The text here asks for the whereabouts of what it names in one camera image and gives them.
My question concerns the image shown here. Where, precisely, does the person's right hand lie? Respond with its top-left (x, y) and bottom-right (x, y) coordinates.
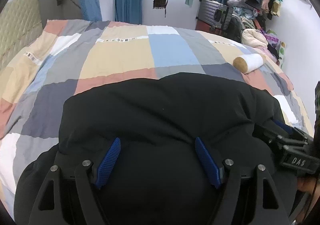
top-left (297, 177), bottom-right (319, 196)

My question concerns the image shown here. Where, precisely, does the cream plush bundle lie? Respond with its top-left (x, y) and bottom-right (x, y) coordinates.
top-left (241, 29), bottom-right (268, 49)

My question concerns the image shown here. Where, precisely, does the patchwork pastel quilt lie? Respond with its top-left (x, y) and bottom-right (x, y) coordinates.
top-left (1, 20), bottom-right (313, 215)

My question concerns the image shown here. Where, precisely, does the black charger with cable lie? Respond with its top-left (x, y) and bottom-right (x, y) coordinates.
top-left (56, 0), bottom-right (82, 9)

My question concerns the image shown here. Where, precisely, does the white roll pillow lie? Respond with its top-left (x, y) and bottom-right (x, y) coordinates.
top-left (233, 54), bottom-right (266, 74)

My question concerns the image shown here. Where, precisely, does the silver ribbed suitcase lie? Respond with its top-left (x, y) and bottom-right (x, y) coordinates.
top-left (196, 0), bottom-right (233, 31)

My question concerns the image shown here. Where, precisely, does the large black coat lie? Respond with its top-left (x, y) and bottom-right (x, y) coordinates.
top-left (14, 73), bottom-right (297, 224)

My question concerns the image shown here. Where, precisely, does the blue folded board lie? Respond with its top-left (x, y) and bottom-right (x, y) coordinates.
top-left (79, 0), bottom-right (102, 22)

